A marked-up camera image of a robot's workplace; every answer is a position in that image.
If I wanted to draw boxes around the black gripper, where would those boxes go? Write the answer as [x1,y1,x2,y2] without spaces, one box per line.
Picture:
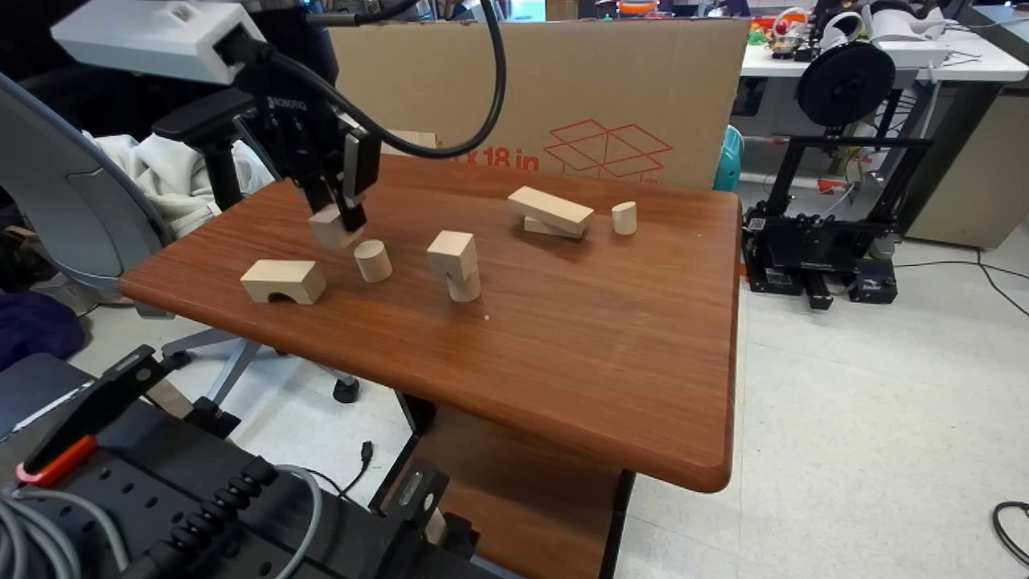
[257,96,381,235]

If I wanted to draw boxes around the square wooden block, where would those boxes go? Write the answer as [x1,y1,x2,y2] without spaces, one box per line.
[309,206,365,252]
[429,229,475,284]

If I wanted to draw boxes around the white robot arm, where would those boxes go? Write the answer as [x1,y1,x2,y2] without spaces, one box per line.
[52,0,381,235]

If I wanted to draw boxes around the left wooden cylinder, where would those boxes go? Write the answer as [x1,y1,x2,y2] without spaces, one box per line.
[353,239,394,284]

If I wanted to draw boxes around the small wooden cylinder right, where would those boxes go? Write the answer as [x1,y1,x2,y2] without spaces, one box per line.
[611,201,639,235]

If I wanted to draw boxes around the wooden arch block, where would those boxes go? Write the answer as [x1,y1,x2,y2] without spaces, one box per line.
[241,260,327,307]

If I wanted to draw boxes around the white cloth on chair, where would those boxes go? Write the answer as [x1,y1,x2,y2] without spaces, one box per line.
[88,128,292,242]

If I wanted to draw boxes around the long wooden plank block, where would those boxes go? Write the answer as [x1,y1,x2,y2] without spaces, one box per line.
[508,188,591,231]

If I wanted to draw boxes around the grey office chair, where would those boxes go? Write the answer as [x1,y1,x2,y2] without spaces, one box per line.
[0,76,179,301]

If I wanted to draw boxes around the large cardboard box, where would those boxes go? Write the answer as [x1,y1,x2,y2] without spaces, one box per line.
[331,19,747,189]

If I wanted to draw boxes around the black 3D printer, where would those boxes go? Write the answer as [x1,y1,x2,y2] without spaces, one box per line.
[742,86,928,310]

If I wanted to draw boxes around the black filament spool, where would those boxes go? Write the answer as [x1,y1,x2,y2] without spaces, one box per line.
[797,41,895,125]

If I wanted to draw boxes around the white desk at back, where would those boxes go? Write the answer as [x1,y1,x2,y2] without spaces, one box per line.
[734,28,1029,239]

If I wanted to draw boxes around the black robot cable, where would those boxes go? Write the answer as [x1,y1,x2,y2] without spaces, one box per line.
[220,0,508,163]

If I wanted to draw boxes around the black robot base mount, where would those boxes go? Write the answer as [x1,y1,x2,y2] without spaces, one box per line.
[0,354,494,579]

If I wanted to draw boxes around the orange handled black tool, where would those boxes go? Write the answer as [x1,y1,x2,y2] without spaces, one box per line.
[15,348,174,485]

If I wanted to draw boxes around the grey cable bundle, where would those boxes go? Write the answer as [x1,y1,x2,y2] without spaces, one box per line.
[0,464,327,579]

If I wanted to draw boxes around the black floor cable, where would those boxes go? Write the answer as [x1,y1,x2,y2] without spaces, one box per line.
[895,247,1029,321]

